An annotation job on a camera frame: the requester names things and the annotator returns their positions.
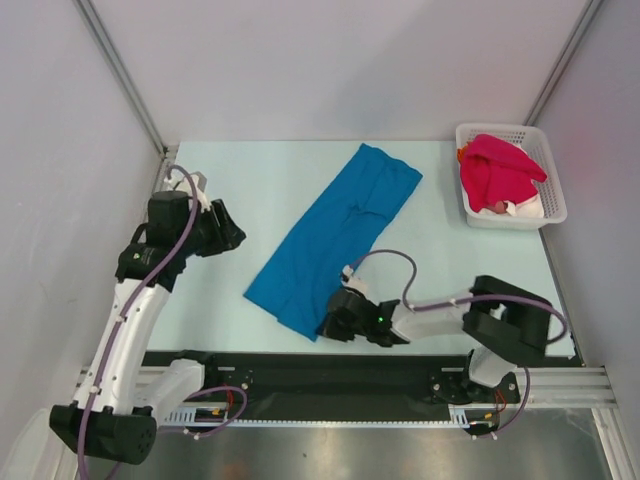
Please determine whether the white slotted cable duct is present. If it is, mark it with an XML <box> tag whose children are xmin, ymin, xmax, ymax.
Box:
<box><xmin>160</xmin><ymin>404</ymin><xmax>498</xmax><ymax>436</ymax></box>

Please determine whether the aluminium frame rail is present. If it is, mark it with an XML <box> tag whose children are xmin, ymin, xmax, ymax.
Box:
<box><xmin>502</xmin><ymin>367</ymin><xmax>617</xmax><ymax>409</ymax></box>

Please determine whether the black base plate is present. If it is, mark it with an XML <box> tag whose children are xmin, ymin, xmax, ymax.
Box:
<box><xmin>143</xmin><ymin>350</ymin><xmax>522</xmax><ymax>419</ymax></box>

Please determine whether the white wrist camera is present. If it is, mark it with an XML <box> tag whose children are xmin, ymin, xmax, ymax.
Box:
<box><xmin>340</xmin><ymin>265</ymin><xmax>368</xmax><ymax>296</ymax></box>
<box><xmin>163</xmin><ymin>172</ymin><xmax>211</xmax><ymax>212</ymax></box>

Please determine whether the orange t shirt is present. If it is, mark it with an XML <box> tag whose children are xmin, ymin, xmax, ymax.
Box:
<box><xmin>457</xmin><ymin>143</ymin><xmax>470</xmax><ymax>163</ymax></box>

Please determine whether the blue t shirt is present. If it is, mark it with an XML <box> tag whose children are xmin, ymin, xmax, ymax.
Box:
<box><xmin>244</xmin><ymin>144</ymin><xmax>423</xmax><ymax>341</ymax></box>

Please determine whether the pink t shirt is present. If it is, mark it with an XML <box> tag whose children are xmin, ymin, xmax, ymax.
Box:
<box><xmin>459</xmin><ymin>134</ymin><xmax>548</xmax><ymax>213</ymax></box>

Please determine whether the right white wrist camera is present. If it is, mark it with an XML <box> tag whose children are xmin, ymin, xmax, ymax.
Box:
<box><xmin>340</xmin><ymin>265</ymin><xmax>368</xmax><ymax>296</ymax></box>

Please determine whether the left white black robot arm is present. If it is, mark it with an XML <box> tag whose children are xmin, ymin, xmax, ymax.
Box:
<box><xmin>49</xmin><ymin>191</ymin><xmax>246</xmax><ymax>465</ymax></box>

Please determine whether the white t shirt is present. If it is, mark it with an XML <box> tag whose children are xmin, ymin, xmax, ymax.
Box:
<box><xmin>502</xmin><ymin>194</ymin><xmax>545</xmax><ymax>219</ymax></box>

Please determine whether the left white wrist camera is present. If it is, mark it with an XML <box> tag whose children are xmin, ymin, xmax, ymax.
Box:
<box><xmin>163</xmin><ymin>172</ymin><xmax>211</xmax><ymax>212</ymax></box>

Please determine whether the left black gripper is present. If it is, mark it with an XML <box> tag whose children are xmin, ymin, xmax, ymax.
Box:
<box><xmin>177</xmin><ymin>199</ymin><xmax>246</xmax><ymax>257</ymax></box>

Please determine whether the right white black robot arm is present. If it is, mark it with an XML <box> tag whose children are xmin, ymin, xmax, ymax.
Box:
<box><xmin>317</xmin><ymin>275</ymin><xmax>569</xmax><ymax>401</ymax></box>

